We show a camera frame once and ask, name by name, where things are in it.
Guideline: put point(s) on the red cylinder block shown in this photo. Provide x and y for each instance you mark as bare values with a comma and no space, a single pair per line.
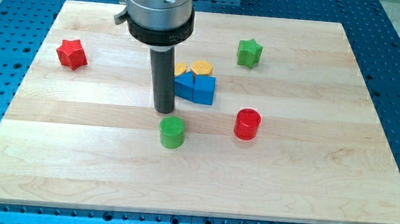
247,124

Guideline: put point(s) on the wooden board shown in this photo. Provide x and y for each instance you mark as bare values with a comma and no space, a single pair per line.
89,138

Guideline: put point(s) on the yellow hexagon block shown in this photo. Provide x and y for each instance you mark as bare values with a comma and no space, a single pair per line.
202,68

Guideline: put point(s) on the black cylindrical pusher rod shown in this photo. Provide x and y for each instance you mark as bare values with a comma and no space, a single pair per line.
162,61

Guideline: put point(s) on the green star block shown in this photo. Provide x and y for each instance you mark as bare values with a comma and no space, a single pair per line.
248,53

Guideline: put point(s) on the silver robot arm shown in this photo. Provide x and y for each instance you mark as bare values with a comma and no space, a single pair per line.
161,25

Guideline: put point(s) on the yellow round block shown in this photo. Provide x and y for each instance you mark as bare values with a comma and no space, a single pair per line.
180,68

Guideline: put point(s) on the blue cube block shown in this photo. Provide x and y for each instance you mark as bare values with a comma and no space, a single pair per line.
204,90

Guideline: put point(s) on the red star block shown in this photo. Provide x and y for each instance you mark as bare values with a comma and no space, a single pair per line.
71,54

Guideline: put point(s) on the green cylinder block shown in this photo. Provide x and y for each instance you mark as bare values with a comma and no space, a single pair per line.
172,132

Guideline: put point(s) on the blue triangular block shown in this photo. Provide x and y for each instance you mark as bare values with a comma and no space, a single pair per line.
184,86

